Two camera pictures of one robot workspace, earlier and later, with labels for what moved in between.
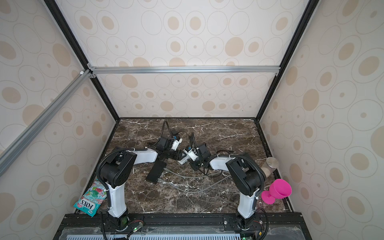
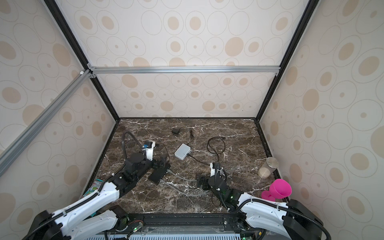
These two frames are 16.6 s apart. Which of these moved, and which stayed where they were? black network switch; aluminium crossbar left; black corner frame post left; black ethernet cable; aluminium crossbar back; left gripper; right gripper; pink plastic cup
Moved: black ethernet cable; left gripper; right gripper
Stayed: aluminium crossbar back; pink plastic cup; black network switch; black corner frame post left; aluminium crossbar left
